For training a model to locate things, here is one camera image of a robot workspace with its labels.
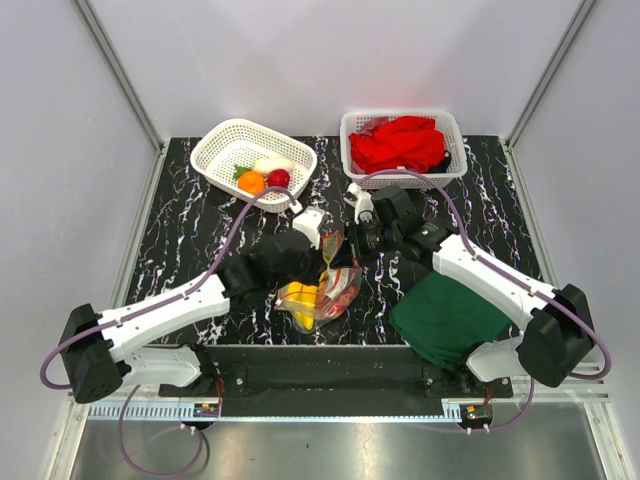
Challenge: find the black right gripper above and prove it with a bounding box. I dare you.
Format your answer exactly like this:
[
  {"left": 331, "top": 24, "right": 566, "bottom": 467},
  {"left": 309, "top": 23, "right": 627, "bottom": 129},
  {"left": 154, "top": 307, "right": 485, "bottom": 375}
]
[{"left": 331, "top": 217, "right": 400, "bottom": 270}]

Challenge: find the yellow fake banana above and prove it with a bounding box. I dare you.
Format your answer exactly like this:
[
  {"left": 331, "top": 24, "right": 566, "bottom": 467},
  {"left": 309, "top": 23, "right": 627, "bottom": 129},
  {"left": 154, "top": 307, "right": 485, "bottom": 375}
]
[{"left": 283, "top": 282, "right": 319, "bottom": 333}]

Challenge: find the clear zip top bag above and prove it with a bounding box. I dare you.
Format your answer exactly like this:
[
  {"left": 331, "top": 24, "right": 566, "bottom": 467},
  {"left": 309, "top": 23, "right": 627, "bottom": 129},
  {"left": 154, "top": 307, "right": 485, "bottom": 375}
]
[{"left": 275, "top": 232, "right": 362, "bottom": 334}]

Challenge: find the red fake strawberry bunch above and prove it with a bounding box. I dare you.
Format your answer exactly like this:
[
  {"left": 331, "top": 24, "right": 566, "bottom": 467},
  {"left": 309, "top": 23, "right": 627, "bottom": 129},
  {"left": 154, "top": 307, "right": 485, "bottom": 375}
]
[{"left": 318, "top": 284, "right": 360, "bottom": 320}]

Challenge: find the red fake apple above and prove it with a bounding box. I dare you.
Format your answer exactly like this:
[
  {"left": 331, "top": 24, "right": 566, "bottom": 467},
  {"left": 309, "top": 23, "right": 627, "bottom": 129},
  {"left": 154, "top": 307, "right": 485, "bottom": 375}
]
[{"left": 267, "top": 169, "right": 291, "bottom": 189}]

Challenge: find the orange fake fruit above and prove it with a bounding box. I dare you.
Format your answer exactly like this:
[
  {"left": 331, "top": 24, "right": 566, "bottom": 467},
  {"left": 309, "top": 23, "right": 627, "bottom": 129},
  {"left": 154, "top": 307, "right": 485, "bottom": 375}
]
[{"left": 237, "top": 171, "right": 266, "bottom": 195}]

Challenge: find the pale cream fake food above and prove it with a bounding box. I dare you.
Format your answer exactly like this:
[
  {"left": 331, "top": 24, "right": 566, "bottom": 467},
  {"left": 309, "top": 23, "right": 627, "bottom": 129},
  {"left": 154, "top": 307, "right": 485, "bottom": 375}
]
[{"left": 233, "top": 157, "right": 294, "bottom": 179}]

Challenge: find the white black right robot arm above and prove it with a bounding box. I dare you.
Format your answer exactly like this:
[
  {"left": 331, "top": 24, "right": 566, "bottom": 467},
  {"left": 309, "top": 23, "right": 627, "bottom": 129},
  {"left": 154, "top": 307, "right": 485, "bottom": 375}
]
[{"left": 345, "top": 183, "right": 595, "bottom": 397}]

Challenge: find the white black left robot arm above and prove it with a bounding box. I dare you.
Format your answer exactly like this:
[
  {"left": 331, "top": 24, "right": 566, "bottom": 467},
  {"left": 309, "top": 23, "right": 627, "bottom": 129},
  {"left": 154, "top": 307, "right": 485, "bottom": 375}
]
[{"left": 59, "top": 230, "right": 326, "bottom": 404}]

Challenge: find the red cloth in basket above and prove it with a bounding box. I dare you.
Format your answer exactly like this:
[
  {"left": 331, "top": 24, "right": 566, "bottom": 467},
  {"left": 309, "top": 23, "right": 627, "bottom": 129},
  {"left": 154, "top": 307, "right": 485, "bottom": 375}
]
[{"left": 348, "top": 116, "right": 451, "bottom": 174}]

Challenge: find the folded green cloth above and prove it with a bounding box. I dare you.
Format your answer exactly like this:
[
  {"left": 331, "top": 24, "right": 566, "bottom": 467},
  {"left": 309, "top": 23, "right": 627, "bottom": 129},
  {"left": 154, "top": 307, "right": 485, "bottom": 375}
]
[{"left": 390, "top": 272, "right": 511, "bottom": 371}]

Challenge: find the white rectangular slotted basket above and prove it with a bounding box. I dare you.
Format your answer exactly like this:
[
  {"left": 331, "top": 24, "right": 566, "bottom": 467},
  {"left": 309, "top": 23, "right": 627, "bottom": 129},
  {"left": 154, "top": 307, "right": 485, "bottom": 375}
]
[{"left": 340, "top": 109, "right": 468, "bottom": 189}]

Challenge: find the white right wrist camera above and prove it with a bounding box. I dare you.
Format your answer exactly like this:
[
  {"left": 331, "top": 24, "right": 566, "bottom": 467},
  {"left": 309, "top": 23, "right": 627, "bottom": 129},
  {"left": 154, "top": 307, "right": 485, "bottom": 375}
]
[{"left": 343, "top": 182, "right": 375, "bottom": 224}]

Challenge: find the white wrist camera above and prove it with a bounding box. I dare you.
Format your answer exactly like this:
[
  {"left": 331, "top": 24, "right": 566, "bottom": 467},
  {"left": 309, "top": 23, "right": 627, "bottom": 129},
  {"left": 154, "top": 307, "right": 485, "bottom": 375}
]
[
  {"left": 343, "top": 182, "right": 375, "bottom": 224},
  {"left": 292, "top": 206, "right": 328, "bottom": 249}
]

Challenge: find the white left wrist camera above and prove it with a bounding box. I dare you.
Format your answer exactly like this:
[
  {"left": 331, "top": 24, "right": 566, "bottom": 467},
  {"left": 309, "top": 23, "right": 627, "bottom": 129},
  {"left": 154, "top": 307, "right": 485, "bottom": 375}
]
[{"left": 292, "top": 206, "right": 328, "bottom": 249}]

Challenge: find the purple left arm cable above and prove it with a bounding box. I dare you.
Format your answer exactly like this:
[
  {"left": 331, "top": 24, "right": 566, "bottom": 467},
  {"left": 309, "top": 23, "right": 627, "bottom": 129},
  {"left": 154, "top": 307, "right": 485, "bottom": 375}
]
[{"left": 39, "top": 186, "right": 304, "bottom": 475}]

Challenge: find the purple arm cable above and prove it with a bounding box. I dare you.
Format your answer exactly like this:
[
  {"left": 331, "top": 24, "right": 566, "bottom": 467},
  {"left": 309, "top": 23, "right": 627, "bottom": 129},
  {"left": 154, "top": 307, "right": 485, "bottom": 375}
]
[
  {"left": 357, "top": 168, "right": 614, "bottom": 434},
  {"left": 39, "top": 186, "right": 304, "bottom": 475}
]

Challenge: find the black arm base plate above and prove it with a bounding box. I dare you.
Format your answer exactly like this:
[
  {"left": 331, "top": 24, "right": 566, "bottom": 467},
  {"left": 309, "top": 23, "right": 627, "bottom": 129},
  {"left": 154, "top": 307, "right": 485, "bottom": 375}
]
[{"left": 159, "top": 346, "right": 513, "bottom": 420}]

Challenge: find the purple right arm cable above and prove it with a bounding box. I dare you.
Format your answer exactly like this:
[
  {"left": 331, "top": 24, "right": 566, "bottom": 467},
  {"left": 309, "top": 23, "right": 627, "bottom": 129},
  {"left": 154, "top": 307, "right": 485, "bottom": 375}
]
[{"left": 357, "top": 168, "right": 614, "bottom": 434}]

